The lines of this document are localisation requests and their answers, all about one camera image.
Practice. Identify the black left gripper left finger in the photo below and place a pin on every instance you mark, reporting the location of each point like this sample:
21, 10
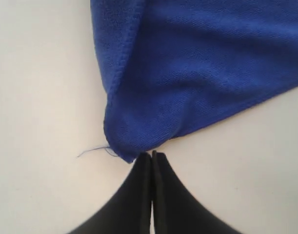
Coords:
129, 210

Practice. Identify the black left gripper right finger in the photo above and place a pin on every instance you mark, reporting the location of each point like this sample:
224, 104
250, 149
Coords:
175, 209

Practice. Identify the blue microfiber towel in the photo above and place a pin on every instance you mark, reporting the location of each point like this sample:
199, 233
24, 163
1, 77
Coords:
173, 67

